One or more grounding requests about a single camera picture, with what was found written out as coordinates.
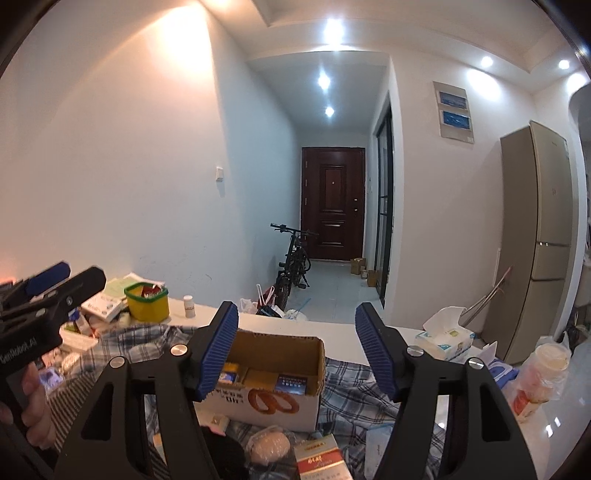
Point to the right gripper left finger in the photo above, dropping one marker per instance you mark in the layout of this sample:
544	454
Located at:
111	436

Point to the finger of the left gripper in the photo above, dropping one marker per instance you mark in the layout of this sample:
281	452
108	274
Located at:
14	294
69	294

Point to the black plush pouch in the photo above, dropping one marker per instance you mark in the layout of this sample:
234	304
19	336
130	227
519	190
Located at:
227	455

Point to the red white cigarette pack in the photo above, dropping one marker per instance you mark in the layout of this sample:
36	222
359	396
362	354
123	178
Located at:
321	459

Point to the gold blue cigarette pack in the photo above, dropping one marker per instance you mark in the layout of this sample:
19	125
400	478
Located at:
240	376

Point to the dark blue cigarette pack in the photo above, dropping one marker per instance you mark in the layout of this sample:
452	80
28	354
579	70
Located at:
290	384

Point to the bun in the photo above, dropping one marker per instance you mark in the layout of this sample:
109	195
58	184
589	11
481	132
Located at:
269	445

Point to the light blue wipes pack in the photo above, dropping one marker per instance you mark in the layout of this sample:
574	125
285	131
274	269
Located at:
377	439

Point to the white tissue packet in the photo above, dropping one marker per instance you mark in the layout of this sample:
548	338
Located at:
217	423

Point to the person's left hand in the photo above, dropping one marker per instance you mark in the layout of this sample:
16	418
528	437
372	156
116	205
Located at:
40	431

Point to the grey striped towel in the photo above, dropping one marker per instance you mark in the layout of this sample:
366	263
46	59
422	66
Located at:
67	399

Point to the white blue medicine box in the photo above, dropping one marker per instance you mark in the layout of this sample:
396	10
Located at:
104	306

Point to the blue wet wipes pack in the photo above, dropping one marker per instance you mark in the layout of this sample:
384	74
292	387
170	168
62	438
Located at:
502	372

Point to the white tissue box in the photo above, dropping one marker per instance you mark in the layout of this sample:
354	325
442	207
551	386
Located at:
443	337

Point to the blue plaid shirt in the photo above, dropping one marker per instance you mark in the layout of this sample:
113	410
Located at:
351	401

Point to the yellow green tub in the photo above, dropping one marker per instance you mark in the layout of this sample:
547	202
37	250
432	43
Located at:
147	302

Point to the beige refrigerator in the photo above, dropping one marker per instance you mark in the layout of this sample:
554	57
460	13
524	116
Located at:
536	241

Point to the small white pill bottle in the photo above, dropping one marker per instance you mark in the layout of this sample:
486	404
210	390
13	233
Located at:
189	306

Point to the open cardboard box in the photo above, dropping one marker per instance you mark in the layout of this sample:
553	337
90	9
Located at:
281	354

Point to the cardboard boxes on floor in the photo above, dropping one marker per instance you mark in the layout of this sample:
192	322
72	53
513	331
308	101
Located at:
360	268

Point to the black bicycle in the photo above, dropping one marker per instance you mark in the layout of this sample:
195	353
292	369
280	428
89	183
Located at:
294	268

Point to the dark red entrance door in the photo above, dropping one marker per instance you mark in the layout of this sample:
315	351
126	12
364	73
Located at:
333	201

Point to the black framed glass door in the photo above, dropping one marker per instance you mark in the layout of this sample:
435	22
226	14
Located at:
385	184

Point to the grey electrical panel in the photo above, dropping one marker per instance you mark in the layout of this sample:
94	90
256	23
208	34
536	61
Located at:
455	119

